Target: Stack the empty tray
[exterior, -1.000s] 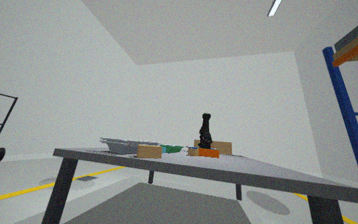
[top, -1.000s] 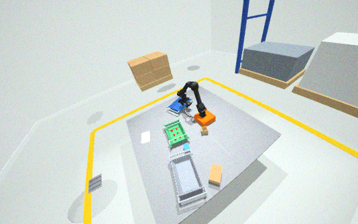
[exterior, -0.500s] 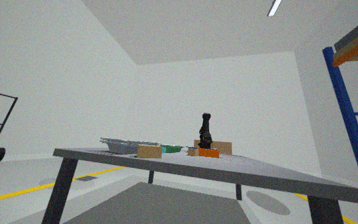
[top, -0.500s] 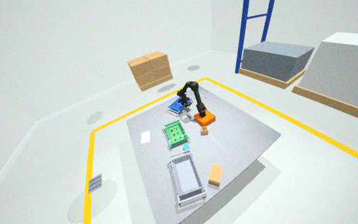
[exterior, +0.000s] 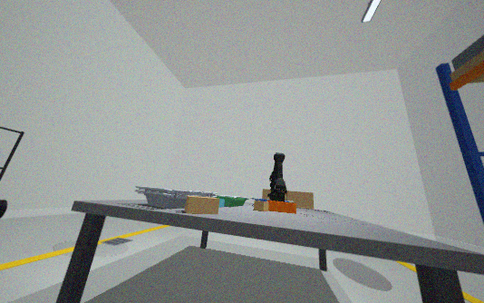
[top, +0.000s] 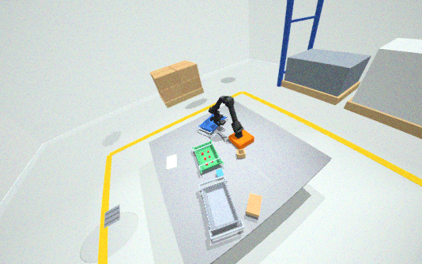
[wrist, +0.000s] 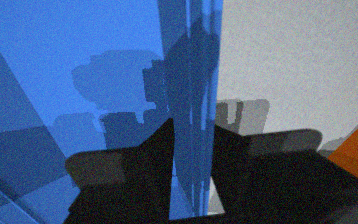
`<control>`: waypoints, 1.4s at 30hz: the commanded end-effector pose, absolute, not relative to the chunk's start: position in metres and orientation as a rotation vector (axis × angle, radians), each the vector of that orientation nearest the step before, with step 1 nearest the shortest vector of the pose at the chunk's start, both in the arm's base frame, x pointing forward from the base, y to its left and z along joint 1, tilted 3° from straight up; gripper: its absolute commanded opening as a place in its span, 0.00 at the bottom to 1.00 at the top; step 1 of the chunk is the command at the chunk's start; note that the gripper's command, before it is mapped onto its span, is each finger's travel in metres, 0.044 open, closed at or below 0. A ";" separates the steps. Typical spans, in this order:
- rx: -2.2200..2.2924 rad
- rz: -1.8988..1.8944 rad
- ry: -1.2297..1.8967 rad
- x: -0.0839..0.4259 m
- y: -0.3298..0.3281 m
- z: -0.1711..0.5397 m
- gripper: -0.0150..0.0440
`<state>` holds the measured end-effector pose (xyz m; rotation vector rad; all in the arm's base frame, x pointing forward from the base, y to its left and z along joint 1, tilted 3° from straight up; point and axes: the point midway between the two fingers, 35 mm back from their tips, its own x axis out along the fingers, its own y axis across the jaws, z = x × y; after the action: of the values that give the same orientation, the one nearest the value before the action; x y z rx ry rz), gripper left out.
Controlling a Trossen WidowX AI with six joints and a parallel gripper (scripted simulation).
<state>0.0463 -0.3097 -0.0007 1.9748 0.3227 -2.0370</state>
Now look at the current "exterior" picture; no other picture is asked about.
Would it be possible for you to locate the green plastic tray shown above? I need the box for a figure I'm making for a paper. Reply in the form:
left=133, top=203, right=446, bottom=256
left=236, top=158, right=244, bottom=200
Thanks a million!
left=216, top=196, right=249, bottom=207

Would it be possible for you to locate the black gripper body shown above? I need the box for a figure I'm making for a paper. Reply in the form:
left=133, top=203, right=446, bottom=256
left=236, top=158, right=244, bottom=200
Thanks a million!
left=267, top=188, right=276, bottom=198

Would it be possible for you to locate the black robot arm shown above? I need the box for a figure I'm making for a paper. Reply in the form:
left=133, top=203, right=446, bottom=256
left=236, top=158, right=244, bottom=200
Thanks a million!
left=269, top=152, right=287, bottom=202

